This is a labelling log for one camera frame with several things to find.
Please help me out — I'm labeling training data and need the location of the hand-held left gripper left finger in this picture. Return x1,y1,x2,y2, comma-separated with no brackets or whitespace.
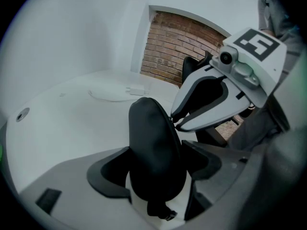
19,147,149,230

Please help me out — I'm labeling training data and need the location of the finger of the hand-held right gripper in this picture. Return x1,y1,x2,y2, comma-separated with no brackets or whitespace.
170,65,228,119

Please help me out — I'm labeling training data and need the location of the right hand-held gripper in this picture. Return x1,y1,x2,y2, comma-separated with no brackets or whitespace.
176,27,288,133

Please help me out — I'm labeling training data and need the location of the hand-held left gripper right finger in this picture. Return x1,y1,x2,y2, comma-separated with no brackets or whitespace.
181,139,251,222

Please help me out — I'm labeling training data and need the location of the black office chair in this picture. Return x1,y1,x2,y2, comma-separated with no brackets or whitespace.
182,50,214,84

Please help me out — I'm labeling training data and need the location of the white charger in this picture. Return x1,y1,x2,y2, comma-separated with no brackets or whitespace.
126,86,145,97

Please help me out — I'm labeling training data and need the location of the person's grey t-shirt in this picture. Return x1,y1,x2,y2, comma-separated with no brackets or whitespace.
227,0,304,150

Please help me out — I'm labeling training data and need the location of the white charger cable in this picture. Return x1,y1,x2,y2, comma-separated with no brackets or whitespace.
87,88,134,103

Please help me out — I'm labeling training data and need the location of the round desk cable grommet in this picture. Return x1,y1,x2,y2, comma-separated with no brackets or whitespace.
16,107,30,122

